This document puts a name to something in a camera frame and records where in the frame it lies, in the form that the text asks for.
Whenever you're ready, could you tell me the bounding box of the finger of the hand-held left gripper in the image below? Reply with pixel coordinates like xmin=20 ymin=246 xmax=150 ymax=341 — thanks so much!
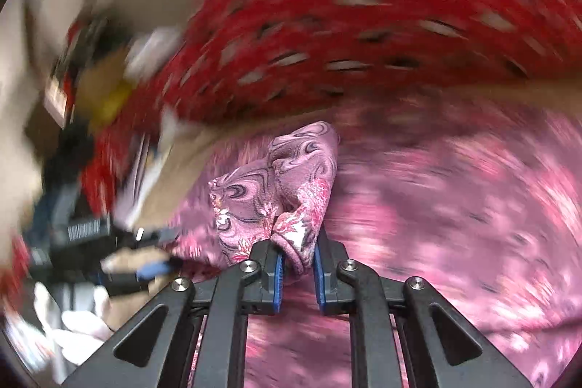
xmin=102 ymin=260 xmax=180 ymax=297
xmin=113 ymin=225 xmax=182 ymax=247

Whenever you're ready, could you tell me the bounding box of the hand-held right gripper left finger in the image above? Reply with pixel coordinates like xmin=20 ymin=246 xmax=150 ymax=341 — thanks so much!
xmin=61 ymin=241 xmax=286 ymax=388

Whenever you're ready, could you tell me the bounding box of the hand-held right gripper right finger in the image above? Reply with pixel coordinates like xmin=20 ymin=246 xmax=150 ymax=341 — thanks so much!
xmin=313 ymin=229 xmax=534 ymax=388

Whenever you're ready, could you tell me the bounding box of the purple pink floral fleece garment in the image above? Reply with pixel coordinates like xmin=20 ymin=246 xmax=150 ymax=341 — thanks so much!
xmin=166 ymin=97 xmax=582 ymax=388

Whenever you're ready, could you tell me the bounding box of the white cloth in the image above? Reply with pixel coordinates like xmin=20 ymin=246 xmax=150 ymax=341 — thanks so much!
xmin=34 ymin=281 xmax=116 ymax=371

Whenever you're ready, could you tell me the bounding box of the yellow object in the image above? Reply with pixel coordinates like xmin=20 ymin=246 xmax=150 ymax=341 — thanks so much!
xmin=88 ymin=81 xmax=135 ymax=129

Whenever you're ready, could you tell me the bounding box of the red and black object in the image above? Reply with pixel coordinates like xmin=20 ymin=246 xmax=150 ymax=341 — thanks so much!
xmin=45 ymin=17 xmax=107 ymax=125

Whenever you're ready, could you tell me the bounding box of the brown cardboard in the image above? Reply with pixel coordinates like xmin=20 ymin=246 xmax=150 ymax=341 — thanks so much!
xmin=75 ymin=49 xmax=135 ymax=107

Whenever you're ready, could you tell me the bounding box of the red printed blanket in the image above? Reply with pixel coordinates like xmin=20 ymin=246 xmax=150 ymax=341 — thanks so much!
xmin=79 ymin=0 xmax=582 ymax=211

